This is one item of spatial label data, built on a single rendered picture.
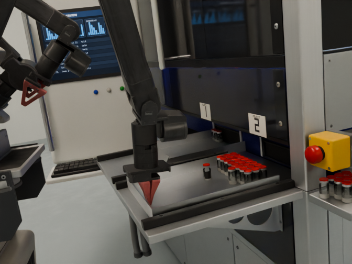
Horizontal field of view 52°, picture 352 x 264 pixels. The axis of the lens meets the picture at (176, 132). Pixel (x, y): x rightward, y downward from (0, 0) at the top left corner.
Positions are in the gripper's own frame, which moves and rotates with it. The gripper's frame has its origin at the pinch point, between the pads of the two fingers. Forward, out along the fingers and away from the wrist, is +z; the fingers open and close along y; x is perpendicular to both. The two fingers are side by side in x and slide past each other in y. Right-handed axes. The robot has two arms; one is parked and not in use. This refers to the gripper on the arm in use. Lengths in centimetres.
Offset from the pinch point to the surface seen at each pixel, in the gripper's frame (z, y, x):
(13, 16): -106, -57, 543
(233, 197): -0.7, 18.7, -7.6
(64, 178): 13, -18, 69
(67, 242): 93, -19, 175
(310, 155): -11.5, 32.2, -17.9
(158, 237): 3.6, -1.1, -11.1
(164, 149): 1, 21, 52
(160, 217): 0.6, 0.5, -7.9
